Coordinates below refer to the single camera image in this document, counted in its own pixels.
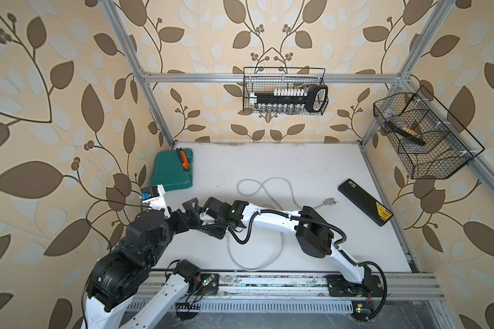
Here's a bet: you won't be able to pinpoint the white power cord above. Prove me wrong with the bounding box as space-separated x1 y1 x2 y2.
226 177 338 272

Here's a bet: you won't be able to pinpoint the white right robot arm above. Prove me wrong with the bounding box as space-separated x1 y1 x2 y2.
186 197 388 297

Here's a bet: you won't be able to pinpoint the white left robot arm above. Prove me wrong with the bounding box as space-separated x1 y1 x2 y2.
82 205 202 328

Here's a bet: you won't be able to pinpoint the green plastic tool case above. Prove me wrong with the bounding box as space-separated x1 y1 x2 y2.
151 148 193 192

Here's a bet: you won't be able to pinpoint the black socket bit set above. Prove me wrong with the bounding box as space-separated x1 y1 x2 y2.
245 85 329 115

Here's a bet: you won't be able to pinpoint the flat black box yellow label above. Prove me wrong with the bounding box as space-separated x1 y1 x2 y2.
338 179 393 227

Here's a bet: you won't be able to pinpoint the dark tool in right basket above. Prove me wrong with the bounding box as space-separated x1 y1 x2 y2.
386 121 426 146

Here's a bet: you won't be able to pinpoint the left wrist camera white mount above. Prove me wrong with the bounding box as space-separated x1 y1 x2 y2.
140 185 171 219

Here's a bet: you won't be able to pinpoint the orange handled pliers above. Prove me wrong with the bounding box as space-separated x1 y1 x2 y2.
176 148 189 171

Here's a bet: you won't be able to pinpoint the black wire basket back wall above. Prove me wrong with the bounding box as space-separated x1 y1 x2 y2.
242 66 329 116

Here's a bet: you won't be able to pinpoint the black wire basket wall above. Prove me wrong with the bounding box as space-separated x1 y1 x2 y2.
242 66 329 116
373 86 485 180

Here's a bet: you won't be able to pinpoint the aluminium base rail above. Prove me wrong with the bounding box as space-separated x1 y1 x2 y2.
139 271 445 315

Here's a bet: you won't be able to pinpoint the black wire basket right wall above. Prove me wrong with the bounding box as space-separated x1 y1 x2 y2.
373 86 485 180

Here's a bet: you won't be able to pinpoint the aluminium frame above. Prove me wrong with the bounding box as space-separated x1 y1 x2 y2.
105 1 494 269

